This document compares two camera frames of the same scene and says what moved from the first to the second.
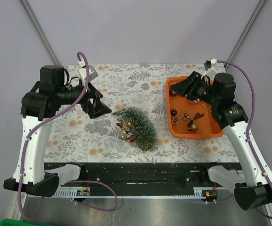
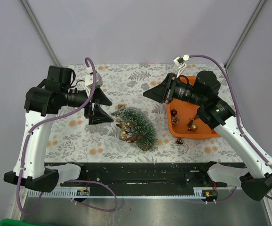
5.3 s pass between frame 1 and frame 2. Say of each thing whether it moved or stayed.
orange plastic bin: stayed
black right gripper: moved
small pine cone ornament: moved
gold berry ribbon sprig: stayed
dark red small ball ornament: stayed
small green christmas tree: stayed
